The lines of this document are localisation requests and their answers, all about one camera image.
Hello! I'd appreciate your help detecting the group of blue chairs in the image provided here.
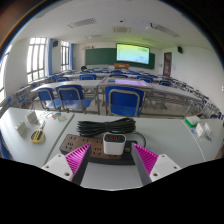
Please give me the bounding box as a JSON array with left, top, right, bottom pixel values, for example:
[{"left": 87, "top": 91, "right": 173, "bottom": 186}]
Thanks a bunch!
[{"left": 6, "top": 68, "right": 223, "bottom": 119}]

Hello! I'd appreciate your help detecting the coiled black cable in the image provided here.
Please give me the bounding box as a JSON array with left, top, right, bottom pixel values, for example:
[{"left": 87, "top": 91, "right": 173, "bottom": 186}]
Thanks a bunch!
[{"left": 76, "top": 117, "right": 147, "bottom": 148}]

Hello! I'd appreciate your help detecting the small white carton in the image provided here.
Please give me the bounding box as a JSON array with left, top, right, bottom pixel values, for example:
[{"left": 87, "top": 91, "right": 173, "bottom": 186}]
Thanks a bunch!
[
  {"left": 195, "top": 123, "right": 206, "bottom": 138},
  {"left": 203, "top": 122, "right": 213, "bottom": 134}
]

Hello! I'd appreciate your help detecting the green blackboard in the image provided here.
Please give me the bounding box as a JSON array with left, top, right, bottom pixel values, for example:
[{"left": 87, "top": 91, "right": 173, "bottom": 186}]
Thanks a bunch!
[{"left": 84, "top": 47, "right": 156, "bottom": 70}]

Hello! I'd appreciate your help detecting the orange lectern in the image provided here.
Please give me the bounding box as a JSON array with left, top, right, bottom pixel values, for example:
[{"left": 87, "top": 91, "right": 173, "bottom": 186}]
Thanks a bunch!
[{"left": 113, "top": 62, "right": 130, "bottom": 70}]

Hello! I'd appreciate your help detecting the yellow tape roll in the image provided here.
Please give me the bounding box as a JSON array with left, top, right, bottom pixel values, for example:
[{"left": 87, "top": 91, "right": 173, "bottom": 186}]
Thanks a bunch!
[{"left": 30, "top": 129, "right": 46, "bottom": 145}]

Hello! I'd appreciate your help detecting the green and white box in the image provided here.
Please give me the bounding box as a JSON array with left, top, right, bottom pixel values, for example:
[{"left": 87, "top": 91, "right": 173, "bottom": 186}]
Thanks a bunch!
[{"left": 185, "top": 115, "right": 202, "bottom": 128}]

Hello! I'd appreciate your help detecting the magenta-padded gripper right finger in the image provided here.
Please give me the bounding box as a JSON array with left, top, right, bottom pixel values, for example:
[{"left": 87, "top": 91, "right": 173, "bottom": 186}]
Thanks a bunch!
[{"left": 130, "top": 143, "right": 183, "bottom": 186}]

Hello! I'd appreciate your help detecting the tall window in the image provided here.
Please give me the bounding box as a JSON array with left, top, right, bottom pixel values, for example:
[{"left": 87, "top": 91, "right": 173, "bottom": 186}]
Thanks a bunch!
[
  {"left": 26, "top": 37, "right": 48, "bottom": 83},
  {"left": 60, "top": 40, "right": 71, "bottom": 72}
]

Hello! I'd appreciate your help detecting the dark brown power strip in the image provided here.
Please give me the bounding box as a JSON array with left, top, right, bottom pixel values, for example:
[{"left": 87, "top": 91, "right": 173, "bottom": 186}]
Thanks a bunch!
[{"left": 59, "top": 133, "right": 138, "bottom": 166}]

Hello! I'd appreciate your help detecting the group of grey classroom desks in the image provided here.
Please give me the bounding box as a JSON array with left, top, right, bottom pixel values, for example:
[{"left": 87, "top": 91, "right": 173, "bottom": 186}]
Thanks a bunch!
[{"left": 13, "top": 68, "right": 214, "bottom": 116}]

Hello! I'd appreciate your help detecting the group of ceiling lights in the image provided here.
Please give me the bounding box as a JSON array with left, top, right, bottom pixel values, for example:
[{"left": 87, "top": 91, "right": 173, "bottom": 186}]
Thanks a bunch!
[{"left": 68, "top": 17, "right": 181, "bottom": 38}]

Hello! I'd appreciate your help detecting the white charger block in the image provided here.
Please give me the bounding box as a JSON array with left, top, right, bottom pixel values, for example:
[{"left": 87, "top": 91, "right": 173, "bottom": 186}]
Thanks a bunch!
[{"left": 102, "top": 132, "right": 127, "bottom": 156}]

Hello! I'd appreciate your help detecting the projection screen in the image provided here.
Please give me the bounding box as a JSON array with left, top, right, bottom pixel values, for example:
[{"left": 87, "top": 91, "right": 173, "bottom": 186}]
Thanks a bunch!
[{"left": 115, "top": 42, "right": 151, "bottom": 65}]

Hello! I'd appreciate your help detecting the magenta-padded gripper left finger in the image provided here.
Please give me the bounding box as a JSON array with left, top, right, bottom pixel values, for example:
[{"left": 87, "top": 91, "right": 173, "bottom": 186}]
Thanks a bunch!
[{"left": 41, "top": 142, "right": 92, "bottom": 186}]

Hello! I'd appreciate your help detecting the brown door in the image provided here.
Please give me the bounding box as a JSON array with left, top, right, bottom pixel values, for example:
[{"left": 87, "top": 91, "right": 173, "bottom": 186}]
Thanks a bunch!
[{"left": 162, "top": 52, "right": 173, "bottom": 78}]

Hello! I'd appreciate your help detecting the ceiling projector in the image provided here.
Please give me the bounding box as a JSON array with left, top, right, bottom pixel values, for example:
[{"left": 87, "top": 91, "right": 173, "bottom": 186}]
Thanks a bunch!
[{"left": 145, "top": 22, "right": 158, "bottom": 31}]

